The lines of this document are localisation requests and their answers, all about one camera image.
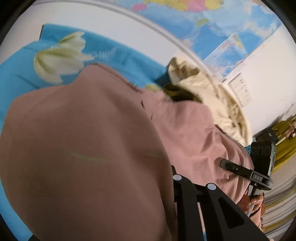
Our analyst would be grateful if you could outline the pink coat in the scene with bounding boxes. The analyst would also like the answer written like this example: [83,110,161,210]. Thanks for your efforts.
[1,64,253,240]

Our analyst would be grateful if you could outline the olive yellow hanging clothes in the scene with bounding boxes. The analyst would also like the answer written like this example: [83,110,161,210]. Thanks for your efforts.
[255,116,295,171]

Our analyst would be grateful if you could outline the right hand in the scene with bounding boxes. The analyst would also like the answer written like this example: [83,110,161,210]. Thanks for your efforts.
[237,193,265,215]

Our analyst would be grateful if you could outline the teal perforated plastic basket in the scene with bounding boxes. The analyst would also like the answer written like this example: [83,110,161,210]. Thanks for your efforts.
[245,137,256,154]

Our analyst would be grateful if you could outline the cream beige garment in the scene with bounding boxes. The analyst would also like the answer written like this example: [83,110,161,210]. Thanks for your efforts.
[168,57,253,147]

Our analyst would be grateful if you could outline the black and mustard garment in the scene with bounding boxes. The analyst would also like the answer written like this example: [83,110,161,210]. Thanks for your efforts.
[163,83,202,103]

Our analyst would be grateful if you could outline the blue floral bed sheet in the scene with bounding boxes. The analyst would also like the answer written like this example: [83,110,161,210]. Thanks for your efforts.
[0,22,172,241]

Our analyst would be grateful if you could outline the white wall socket panel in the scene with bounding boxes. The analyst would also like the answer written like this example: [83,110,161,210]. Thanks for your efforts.
[228,73,252,107]

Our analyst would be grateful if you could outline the colourful wall map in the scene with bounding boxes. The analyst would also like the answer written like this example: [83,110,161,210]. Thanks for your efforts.
[106,0,282,77]

